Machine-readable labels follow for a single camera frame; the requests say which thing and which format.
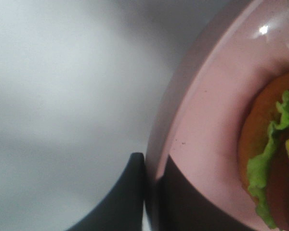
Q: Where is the burger with lettuce and cheese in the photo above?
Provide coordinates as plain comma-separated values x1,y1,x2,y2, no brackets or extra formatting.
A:
238,72,289,231

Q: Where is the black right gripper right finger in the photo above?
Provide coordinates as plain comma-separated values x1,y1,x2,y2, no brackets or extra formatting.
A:
145,156,267,231

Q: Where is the pink round plate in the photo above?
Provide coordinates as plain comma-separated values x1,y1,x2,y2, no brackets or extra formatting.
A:
145,0,289,231

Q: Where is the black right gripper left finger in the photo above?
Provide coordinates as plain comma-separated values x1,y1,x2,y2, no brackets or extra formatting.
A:
69,153,145,231

